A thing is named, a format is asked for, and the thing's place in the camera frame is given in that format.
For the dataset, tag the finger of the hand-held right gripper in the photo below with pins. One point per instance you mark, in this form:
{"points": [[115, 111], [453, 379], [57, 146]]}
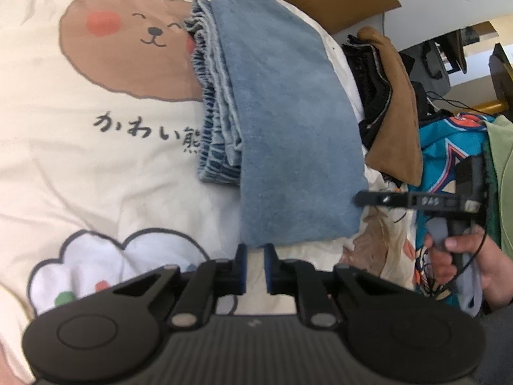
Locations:
{"points": [[380, 199]]}

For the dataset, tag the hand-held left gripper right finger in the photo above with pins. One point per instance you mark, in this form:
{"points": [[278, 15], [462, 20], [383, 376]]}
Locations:
{"points": [[270, 268]]}

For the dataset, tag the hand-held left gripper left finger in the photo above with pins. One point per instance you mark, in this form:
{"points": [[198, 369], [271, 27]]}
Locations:
{"points": [[240, 268]]}

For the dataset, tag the light blue jeans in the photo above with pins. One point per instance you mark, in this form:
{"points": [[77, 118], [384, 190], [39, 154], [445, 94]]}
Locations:
{"points": [[288, 128]]}

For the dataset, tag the person's right hand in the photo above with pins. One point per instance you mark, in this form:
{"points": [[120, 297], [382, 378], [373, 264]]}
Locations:
{"points": [[491, 266]]}

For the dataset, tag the light green garment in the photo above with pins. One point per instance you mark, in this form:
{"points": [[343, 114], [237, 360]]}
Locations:
{"points": [[503, 160]]}

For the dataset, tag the teal printed cloth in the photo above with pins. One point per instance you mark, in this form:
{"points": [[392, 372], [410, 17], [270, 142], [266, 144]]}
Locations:
{"points": [[441, 148]]}

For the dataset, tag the brown folded garment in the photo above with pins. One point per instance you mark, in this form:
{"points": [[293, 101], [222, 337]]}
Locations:
{"points": [[400, 128]]}

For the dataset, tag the black folded garment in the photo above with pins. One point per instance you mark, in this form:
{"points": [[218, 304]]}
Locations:
{"points": [[370, 88]]}

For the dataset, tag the black office chair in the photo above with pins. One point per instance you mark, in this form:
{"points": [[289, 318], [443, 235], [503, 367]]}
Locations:
{"points": [[437, 60]]}

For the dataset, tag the cream bear print bedsheet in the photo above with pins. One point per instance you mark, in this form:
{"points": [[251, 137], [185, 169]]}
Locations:
{"points": [[80, 168]]}

